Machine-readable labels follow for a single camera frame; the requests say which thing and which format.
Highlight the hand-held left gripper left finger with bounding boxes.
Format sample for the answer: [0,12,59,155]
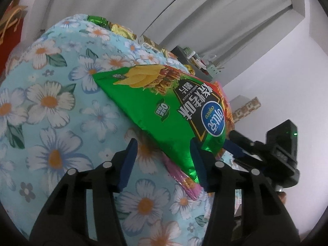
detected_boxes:
[29,138,139,246]

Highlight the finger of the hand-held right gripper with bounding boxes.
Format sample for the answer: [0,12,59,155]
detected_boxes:
[229,130,268,152]
[222,140,269,171]

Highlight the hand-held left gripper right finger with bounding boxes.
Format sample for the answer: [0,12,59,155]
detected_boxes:
[190,138,301,246]

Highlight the pink snack packet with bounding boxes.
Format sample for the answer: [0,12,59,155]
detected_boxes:
[164,156,205,201]

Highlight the green chip bag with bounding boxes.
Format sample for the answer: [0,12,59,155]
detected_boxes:
[92,65,227,183]

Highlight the checkered tall box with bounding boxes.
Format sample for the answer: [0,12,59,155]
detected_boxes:
[229,97,261,123]

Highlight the floral blue tablecloth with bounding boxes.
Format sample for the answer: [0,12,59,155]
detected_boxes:
[0,14,243,246]

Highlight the green pen holder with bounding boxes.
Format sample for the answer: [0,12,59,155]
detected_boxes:
[206,63,223,76]

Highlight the wooden box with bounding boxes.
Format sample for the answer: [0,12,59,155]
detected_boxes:
[188,51,205,66]

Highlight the grey cabinet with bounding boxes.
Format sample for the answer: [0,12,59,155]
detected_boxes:
[170,46,205,75]

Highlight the gold box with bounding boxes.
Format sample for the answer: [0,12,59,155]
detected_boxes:
[140,34,161,49]

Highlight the golden candy wrapper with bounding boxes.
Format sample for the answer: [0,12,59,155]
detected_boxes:
[110,24,136,40]

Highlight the white curtain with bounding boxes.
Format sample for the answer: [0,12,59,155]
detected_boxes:
[33,0,293,64]

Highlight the green candy wrapper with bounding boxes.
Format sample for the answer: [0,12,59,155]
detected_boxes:
[87,15,108,27]

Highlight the red gift bag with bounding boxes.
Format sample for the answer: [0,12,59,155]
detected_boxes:
[0,4,27,75]

